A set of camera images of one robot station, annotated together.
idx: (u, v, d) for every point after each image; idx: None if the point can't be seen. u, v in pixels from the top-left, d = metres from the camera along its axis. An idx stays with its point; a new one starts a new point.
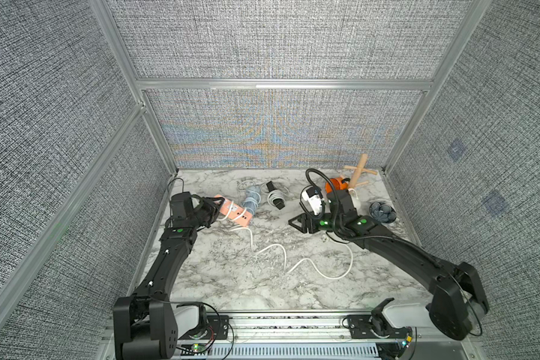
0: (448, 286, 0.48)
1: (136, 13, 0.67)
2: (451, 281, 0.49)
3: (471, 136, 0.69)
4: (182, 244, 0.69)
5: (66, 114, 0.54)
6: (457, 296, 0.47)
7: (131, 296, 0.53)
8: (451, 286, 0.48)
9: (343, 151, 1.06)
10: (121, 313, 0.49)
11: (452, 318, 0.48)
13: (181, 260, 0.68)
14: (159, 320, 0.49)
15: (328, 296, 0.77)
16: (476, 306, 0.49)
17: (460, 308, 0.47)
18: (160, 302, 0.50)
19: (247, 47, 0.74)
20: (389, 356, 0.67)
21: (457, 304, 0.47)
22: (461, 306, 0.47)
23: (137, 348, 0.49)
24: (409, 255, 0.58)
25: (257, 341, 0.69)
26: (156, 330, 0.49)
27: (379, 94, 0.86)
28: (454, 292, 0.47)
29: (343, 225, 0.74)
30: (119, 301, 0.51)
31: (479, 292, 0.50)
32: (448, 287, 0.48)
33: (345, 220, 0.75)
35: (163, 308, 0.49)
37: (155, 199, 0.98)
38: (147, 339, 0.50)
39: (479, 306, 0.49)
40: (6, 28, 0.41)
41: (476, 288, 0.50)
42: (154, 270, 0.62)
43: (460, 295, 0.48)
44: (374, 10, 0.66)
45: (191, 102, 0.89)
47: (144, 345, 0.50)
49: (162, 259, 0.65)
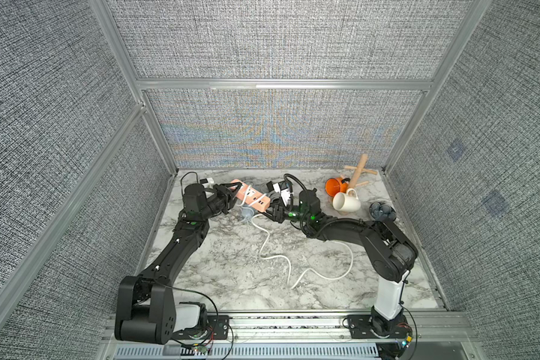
0: (368, 234, 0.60)
1: (136, 13, 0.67)
2: (370, 229, 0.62)
3: (471, 136, 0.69)
4: (193, 236, 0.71)
5: (66, 114, 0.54)
6: (376, 240, 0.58)
7: (136, 276, 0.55)
8: (370, 233, 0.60)
9: (343, 151, 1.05)
10: (125, 291, 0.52)
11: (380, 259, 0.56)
13: (187, 253, 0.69)
14: (159, 304, 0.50)
15: (328, 296, 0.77)
16: (400, 247, 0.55)
17: (378, 246, 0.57)
18: (162, 286, 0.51)
19: (247, 47, 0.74)
20: (389, 356, 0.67)
21: (376, 244, 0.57)
22: (381, 245, 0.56)
23: (133, 328, 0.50)
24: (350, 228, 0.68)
25: (257, 341, 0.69)
26: (154, 313, 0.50)
27: (379, 95, 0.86)
28: (373, 237, 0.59)
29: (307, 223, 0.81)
30: (125, 279, 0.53)
31: (400, 235, 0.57)
32: (367, 234, 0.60)
33: (308, 219, 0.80)
35: (164, 292, 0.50)
37: (155, 199, 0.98)
38: (145, 323, 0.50)
39: (403, 246, 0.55)
40: (6, 28, 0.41)
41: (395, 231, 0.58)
42: (163, 255, 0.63)
43: (377, 236, 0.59)
44: (374, 10, 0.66)
45: (192, 102, 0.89)
47: (140, 328, 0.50)
49: (172, 247, 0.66)
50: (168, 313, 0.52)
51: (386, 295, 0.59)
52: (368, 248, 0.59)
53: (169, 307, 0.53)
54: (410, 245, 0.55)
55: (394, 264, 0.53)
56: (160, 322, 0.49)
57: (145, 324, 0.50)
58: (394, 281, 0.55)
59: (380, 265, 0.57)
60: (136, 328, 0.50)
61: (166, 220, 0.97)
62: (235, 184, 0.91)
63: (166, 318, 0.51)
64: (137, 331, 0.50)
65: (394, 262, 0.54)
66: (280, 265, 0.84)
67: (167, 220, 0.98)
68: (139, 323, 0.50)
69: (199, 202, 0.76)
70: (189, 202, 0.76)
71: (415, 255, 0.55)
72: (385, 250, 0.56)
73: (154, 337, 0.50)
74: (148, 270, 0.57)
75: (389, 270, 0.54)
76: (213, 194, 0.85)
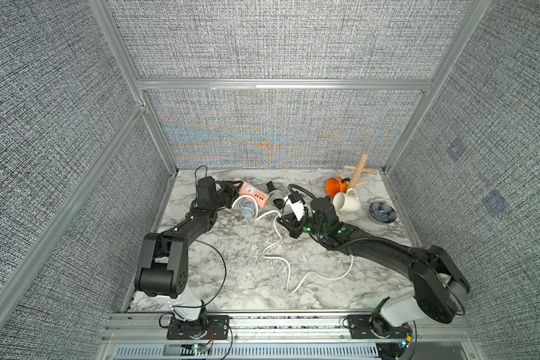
0: (424, 271, 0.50)
1: (136, 13, 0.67)
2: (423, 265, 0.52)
3: (471, 136, 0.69)
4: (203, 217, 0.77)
5: (66, 114, 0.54)
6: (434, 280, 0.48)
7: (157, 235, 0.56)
8: (424, 269, 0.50)
9: (343, 151, 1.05)
10: (148, 244, 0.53)
11: (432, 300, 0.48)
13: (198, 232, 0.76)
14: (177, 254, 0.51)
15: (328, 296, 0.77)
16: (457, 287, 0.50)
17: (436, 285, 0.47)
18: (180, 241, 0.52)
19: (247, 47, 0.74)
20: (389, 356, 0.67)
21: (433, 284, 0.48)
22: (439, 286, 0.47)
23: (149, 280, 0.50)
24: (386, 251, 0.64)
25: (257, 342, 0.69)
26: (171, 263, 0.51)
27: (379, 95, 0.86)
28: (430, 276, 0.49)
29: (327, 235, 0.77)
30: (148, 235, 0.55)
31: (455, 272, 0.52)
32: (421, 271, 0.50)
33: (326, 228, 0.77)
35: (182, 244, 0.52)
37: (155, 199, 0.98)
38: (159, 276, 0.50)
39: (459, 286, 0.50)
40: (6, 28, 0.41)
41: (450, 267, 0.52)
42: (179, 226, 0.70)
43: (433, 274, 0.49)
44: (375, 10, 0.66)
45: (192, 103, 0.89)
47: (155, 279, 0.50)
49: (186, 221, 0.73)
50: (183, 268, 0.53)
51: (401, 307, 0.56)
52: (418, 285, 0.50)
53: (184, 261, 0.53)
54: (465, 286, 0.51)
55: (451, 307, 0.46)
56: (175, 273, 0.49)
57: (161, 276, 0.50)
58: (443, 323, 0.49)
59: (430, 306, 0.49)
60: (151, 280, 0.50)
61: (166, 220, 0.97)
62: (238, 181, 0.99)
63: (181, 271, 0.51)
64: (153, 280, 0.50)
65: (451, 307, 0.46)
66: (280, 265, 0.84)
67: (167, 220, 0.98)
68: (154, 276, 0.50)
69: (210, 192, 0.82)
70: (201, 192, 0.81)
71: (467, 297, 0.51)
72: (441, 289, 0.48)
73: (168, 288, 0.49)
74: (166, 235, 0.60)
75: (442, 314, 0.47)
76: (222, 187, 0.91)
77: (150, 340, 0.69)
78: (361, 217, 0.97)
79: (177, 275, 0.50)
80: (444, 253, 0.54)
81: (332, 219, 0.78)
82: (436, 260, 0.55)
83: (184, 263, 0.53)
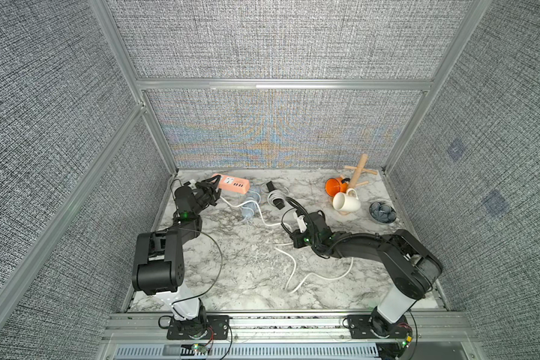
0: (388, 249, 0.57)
1: (136, 13, 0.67)
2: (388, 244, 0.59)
3: (471, 136, 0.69)
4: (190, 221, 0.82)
5: (66, 114, 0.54)
6: (397, 256, 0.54)
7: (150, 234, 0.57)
8: (388, 249, 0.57)
9: (343, 151, 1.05)
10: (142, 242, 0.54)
11: (402, 276, 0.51)
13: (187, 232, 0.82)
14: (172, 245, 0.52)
15: (328, 296, 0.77)
16: (427, 263, 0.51)
17: (397, 259, 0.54)
18: (174, 232, 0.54)
19: (247, 47, 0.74)
20: (389, 356, 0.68)
21: (395, 259, 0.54)
22: (401, 260, 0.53)
23: (149, 277, 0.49)
24: (365, 242, 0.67)
25: (257, 342, 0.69)
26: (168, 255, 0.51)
27: (379, 95, 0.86)
28: (393, 253, 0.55)
29: (319, 243, 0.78)
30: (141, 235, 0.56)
31: (421, 250, 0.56)
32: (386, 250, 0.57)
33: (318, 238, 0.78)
35: (176, 235, 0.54)
37: (155, 199, 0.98)
38: (157, 270, 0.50)
39: (429, 263, 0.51)
40: (6, 28, 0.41)
41: (416, 247, 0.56)
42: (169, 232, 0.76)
43: (397, 251, 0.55)
44: (374, 10, 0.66)
45: (192, 102, 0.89)
47: (155, 274, 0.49)
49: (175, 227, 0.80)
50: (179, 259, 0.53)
51: (398, 304, 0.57)
52: (388, 264, 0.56)
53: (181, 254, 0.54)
54: (434, 262, 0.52)
55: (419, 280, 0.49)
56: (174, 262, 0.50)
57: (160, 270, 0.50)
58: (418, 298, 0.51)
59: (402, 283, 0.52)
60: (149, 277, 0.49)
61: (166, 220, 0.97)
62: (216, 177, 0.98)
63: (178, 262, 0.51)
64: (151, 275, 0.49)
65: (418, 278, 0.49)
66: (280, 265, 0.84)
67: (167, 220, 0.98)
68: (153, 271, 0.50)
69: (190, 201, 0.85)
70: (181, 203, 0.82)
71: (439, 274, 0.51)
72: (406, 264, 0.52)
73: (169, 280, 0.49)
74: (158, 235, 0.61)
75: (413, 289, 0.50)
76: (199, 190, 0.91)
77: (150, 340, 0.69)
78: (361, 218, 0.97)
79: (175, 265, 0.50)
80: (408, 235, 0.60)
81: (322, 228, 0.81)
82: (405, 244, 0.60)
83: (181, 256, 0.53)
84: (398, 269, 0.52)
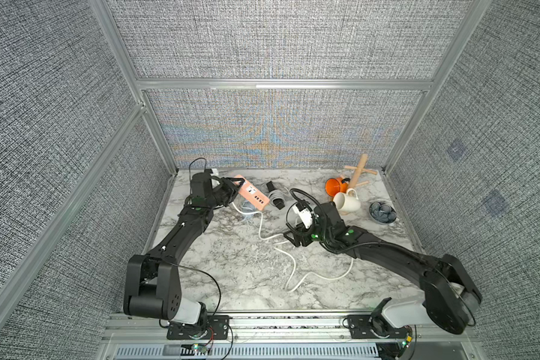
0: (437, 280, 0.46)
1: (136, 13, 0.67)
2: (436, 272, 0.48)
3: (471, 136, 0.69)
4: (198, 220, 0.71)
5: (66, 114, 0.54)
6: (448, 291, 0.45)
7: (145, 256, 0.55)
8: (438, 279, 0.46)
9: (343, 151, 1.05)
10: (133, 268, 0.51)
11: (445, 311, 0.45)
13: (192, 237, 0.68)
14: (164, 282, 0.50)
15: (328, 296, 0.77)
16: (469, 298, 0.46)
17: (446, 293, 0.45)
18: (168, 267, 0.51)
19: (247, 47, 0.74)
20: (389, 356, 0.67)
21: (445, 294, 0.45)
22: (452, 296, 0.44)
23: (142, 305, 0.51)
24: (399, 258, 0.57)
25: (257, 342, 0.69)
26: (159, 291, 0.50)
27: (379, 95, 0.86)
28: (444, 286, 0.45)
29: (331, 238, 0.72)
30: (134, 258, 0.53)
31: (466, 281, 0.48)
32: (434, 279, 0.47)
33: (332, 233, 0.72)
35: (170, 271, 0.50)
37: (155, 199, 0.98)
38: (151, 299, 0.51)
39: (472, 298, 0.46)
40: (6, 28, 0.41)
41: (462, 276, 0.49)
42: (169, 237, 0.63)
43: (448, 284, 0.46)
44: (374, 10, 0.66)
45: (191, 102, 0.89)
47: (148, 304, 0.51)
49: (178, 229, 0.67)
50: (174, 292, 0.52)
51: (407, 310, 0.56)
52: (430, 294, 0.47)
53: (174, 287, 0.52)
54: (475, 295, 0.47)
55: (463, 321, 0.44)
56: (166, 301, 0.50)
57: (152, 302, 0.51)
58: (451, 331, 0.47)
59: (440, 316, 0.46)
60: (142, 307, 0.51)
61: (166, 220, 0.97)
62: (238, 180, 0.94)
63: (171, 298, 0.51)
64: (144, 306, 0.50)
65: (463, 318, 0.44)
66: (280, 265, 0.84)
67: (167, 220, 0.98)
68: (145, 301, 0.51)
69: (205, 187, 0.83)
70: (196, 187, 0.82)
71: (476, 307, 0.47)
72: (456, 300, 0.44)
73: (161, 313, 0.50)
74: (154, 250, 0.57)
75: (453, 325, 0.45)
76: (219, 184, 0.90)
77: (150, 340, 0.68)
78: (361, 217, 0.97)
79: (168, 302, 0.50)
80: (456, 262, 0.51)
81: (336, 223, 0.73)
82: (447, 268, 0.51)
83: (175, 289, 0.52)
84: (446, 307, 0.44)
